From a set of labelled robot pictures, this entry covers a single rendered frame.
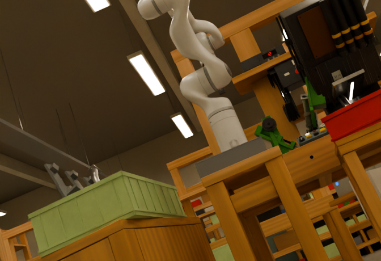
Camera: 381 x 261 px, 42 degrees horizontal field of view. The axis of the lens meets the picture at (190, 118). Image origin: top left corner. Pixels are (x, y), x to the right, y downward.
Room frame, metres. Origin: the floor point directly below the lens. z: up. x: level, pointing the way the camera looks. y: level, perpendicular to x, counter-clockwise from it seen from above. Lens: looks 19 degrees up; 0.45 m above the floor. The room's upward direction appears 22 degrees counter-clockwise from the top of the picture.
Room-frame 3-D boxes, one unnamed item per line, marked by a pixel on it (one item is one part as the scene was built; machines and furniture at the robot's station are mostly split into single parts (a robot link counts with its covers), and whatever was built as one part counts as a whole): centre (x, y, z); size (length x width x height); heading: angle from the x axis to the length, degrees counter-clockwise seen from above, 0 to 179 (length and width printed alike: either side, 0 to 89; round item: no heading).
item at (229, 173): (2.02, -0.12, 0.83); 0.32 x 0.32 x 0.04; 84
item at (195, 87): (2.04, -0.10, 1.22); 0.19 x 0.12 x 0.24; 76
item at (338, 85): (2.48, -0.80, 1.11); 0.39 x 0.16 x 0.03; 171
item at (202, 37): (2.27, -0.19, 1.55); 0.09 x 0.08 x 0.13; 76
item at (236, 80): (2.85, -0.78, 1.52); 0.90 x 0.25 x 0.04; 81
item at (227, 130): (2.03, -0.13, 1.00); 0.19 x 0.19 x 0.18
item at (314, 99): (2.54, -0.65, 1.17); 0.13 x 0.12 x 0.20; 81
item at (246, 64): (2.86, -0.49, 1.59); 0.15 x 0.07 x 0.07; 81
